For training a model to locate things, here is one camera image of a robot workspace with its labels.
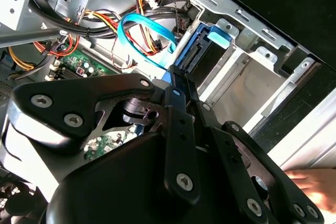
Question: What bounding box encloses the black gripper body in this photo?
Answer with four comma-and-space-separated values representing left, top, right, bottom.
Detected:
46, 131, 253, 224

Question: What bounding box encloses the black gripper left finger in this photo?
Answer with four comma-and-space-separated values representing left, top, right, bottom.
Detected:
7, 66, 202, 206

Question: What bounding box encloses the light blue data wire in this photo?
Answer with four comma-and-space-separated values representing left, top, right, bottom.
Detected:
117, 13, 177, 69

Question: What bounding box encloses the hard disk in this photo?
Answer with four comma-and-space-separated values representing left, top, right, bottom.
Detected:
162, 23, 234, 96

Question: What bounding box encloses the person's hand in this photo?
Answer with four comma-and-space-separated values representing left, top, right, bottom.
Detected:
285, 168, 336, 212

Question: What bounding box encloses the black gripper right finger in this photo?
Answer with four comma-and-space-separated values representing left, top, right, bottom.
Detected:
181, 72, 325, 224

